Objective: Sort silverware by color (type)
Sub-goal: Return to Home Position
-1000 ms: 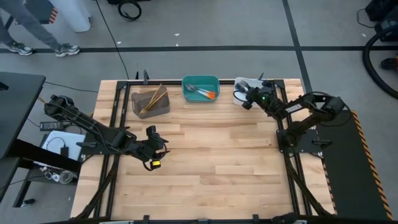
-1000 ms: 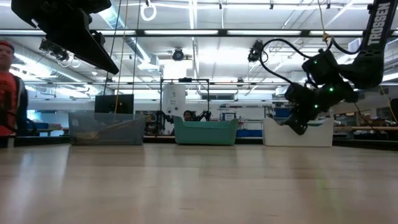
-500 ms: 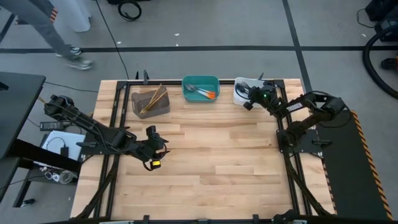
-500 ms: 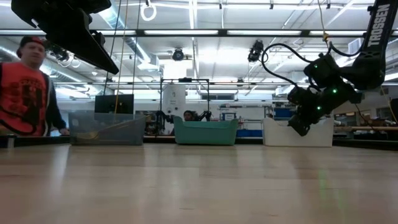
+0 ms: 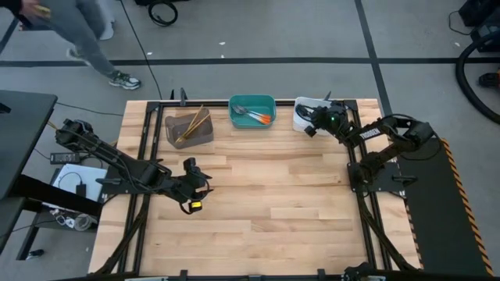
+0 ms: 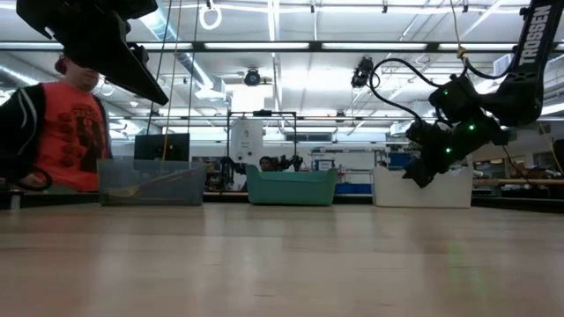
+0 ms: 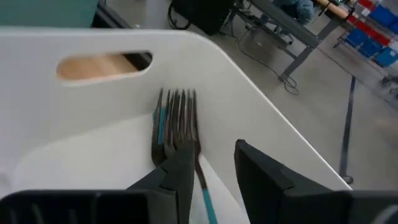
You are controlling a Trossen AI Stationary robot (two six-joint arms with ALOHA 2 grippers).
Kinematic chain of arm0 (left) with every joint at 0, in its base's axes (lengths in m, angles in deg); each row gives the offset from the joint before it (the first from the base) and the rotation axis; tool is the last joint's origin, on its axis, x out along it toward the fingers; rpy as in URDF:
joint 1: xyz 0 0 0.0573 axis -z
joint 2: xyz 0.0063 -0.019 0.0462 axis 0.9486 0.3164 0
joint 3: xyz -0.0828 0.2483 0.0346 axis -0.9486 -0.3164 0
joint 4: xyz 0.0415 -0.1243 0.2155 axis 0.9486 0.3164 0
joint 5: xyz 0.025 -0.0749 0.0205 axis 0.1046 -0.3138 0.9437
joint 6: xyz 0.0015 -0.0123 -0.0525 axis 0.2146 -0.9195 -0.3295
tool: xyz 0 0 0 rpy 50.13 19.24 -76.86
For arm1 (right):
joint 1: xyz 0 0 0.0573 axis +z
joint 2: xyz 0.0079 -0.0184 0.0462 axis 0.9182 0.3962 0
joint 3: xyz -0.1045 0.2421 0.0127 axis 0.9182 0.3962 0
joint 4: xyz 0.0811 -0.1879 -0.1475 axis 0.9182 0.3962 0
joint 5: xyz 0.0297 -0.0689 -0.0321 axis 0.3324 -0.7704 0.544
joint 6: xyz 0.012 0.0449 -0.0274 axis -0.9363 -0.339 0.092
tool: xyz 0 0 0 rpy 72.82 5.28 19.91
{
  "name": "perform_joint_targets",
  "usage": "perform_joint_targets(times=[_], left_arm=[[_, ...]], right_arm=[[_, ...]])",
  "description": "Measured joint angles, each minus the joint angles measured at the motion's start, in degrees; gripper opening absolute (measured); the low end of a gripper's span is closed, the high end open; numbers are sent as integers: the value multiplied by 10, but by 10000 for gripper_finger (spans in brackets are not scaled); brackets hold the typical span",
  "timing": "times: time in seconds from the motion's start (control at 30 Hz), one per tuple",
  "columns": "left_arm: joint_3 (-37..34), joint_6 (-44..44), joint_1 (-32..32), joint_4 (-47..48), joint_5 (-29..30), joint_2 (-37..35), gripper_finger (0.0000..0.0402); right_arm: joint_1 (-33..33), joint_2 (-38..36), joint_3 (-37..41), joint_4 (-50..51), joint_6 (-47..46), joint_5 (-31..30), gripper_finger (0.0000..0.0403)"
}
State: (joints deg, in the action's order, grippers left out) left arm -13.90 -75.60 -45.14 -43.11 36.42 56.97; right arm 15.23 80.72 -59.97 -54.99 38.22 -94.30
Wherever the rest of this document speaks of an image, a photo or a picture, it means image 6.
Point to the black monitor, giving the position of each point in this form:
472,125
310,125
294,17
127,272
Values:
152,147

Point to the teal plastic bin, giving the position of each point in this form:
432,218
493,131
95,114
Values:
291,187

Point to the black background robot arm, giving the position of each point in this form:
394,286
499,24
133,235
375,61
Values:
233,167
291,162

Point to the translucent grey plastic bin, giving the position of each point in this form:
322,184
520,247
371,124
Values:
132,180

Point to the black overhead light bar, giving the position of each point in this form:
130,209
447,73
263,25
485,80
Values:
255,46

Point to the wooden workbench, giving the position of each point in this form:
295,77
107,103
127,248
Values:
520,181

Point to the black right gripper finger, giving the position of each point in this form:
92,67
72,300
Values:
418,174

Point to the person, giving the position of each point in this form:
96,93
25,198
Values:
66,132
265,164

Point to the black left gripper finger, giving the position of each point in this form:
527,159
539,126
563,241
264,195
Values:
119,61

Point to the black metal frame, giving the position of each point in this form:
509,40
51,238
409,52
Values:
262,113

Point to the white pillar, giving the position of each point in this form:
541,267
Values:
247,141

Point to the blue crate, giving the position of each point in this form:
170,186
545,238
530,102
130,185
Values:
354,189

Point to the black ceiling camera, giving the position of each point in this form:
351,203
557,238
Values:
362,72
252,78

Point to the black table edge rail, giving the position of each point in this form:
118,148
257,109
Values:
515,204

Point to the small framed sign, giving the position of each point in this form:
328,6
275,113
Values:
324,165

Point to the blue storage box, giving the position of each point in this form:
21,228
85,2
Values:
396,159

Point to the white plastic bin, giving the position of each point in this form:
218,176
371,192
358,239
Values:
449,193

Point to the silver ceiling duct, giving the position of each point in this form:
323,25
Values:
194,68

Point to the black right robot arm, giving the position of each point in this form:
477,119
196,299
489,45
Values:
529,66

